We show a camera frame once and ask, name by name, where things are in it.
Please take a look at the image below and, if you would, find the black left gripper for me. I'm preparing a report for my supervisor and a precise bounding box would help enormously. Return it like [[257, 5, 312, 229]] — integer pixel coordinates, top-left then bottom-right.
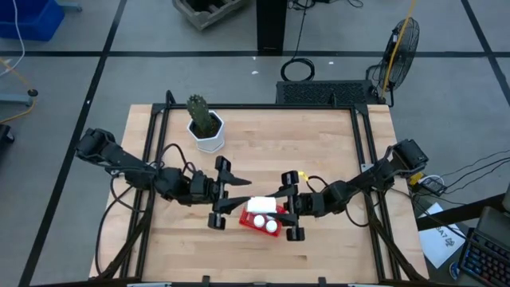
[[186, 155, 253, 231]]

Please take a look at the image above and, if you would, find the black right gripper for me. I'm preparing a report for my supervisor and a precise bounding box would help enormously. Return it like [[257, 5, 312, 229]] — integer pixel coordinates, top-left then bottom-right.
[[265, 170, 326, 242]]

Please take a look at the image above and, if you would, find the red plastic mesh basket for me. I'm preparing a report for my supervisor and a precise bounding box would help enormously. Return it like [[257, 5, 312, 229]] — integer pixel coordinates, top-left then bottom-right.
[[238, 202, 286, 238]]

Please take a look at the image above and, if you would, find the white hexagonal plant pot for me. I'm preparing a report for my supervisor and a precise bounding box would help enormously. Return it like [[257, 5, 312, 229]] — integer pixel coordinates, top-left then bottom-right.
[[186, 110, 226, 155]]

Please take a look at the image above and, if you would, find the green cactus plant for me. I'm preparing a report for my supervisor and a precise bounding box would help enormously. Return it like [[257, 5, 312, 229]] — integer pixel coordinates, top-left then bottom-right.
[[186, 94, 217, 139]]

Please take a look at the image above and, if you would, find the black perforated box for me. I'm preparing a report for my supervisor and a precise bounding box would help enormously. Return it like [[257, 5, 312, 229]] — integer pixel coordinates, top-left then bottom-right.
[[275, 79, 378, 106]]

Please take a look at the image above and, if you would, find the black power adapter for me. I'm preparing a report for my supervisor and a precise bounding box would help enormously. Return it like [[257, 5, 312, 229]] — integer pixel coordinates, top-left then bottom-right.
[[418, 175, 448, 196]]

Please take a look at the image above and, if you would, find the white paper sheet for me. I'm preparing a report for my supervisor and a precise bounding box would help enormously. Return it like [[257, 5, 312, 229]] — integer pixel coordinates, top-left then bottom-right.
[[418, 202, 467, 269]]

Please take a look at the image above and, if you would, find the black metal bar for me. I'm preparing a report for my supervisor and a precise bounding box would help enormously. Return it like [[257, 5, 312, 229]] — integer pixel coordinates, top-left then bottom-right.
[[415, 193, 507, 232]]

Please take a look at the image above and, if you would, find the black pillar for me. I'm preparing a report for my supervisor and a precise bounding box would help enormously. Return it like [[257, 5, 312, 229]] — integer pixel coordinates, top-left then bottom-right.
[[256, 0, 288, 55]]

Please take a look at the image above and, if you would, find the black floor fan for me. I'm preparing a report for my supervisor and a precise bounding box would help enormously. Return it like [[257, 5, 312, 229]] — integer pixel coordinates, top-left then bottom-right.
[[366, 18, 421, 108]]

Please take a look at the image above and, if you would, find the black backlit keyboard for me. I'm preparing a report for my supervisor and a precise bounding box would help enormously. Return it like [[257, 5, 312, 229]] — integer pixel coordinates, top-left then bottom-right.
[[457, 229, 510, 287]]

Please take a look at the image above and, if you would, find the grey stand base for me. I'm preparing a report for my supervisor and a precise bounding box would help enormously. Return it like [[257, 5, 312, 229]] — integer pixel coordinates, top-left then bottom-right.
[[0, 88, 40, 108]]

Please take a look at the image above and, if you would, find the blue plastic bin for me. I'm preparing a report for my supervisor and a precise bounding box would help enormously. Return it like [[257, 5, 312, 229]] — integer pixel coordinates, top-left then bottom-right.
[[0, 0, 65, 41]]

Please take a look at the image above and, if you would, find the black aluminium table frame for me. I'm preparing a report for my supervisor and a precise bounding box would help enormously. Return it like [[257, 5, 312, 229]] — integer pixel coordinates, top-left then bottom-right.
[[97, 89, 430, 287]]

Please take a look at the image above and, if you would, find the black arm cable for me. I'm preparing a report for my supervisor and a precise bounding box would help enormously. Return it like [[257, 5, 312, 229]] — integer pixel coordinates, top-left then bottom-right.
[[94, 175, 133, 277]]

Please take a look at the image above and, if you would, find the coiled black cable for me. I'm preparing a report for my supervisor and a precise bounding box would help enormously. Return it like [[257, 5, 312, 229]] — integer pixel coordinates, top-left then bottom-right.
[[280, 0, 316, 83]]

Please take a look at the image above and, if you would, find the yellow floor cable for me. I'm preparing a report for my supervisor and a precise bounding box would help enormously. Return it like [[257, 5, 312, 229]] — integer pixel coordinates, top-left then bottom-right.
[[0, 58, 37, 124]]

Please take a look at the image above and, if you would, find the white cable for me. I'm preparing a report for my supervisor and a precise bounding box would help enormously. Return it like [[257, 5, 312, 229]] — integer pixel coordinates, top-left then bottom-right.
[[0, 0, 26, 77]]

